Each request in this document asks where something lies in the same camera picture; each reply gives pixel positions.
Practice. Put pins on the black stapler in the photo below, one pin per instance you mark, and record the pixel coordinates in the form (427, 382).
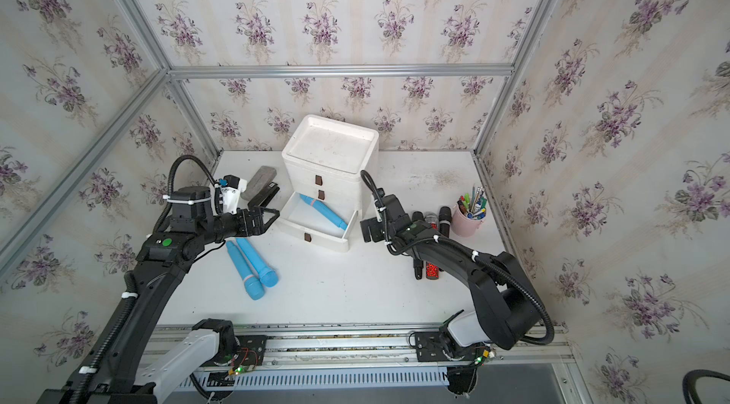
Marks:
(264, 197)

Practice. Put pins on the blue and black microphone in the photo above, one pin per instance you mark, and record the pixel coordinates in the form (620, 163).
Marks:
(417, 263)

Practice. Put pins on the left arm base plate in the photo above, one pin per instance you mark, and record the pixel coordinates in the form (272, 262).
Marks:
(247, 355)

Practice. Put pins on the red glitter microphone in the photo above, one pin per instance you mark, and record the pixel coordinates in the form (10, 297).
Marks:
(432, 271)

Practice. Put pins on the white three-drawer cabinet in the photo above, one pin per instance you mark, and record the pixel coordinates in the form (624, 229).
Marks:
(324, 158)

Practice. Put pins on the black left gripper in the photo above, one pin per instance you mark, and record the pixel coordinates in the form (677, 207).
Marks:
(258, 227)

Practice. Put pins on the white bottom drawer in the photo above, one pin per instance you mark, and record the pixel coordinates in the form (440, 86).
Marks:
(309, 226)

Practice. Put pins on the aluminium mounting rail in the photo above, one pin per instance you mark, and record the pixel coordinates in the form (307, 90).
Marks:
(312, 346)

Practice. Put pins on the black handheld microphone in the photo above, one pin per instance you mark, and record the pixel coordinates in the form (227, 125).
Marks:
(445, 221)

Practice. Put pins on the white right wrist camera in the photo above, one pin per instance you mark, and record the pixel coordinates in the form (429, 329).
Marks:
(382, 212)

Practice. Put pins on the grey rectangular eraser block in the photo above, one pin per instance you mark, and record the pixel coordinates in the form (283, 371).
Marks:
(258, 182)

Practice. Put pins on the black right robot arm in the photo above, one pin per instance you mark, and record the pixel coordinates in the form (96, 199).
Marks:
(506, 307)

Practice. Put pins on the pink cup of pens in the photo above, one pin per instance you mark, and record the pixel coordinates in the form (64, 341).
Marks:
(470, 212)

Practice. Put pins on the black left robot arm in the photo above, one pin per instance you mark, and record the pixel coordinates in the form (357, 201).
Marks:
(199, 210)

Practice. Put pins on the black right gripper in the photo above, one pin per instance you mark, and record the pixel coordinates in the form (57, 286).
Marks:
(374, 226)

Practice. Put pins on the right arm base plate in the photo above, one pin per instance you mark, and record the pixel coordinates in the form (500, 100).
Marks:
(437, 346)

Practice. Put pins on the slim blue toy microphone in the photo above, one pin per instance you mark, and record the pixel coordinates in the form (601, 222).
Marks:
(325, 211)

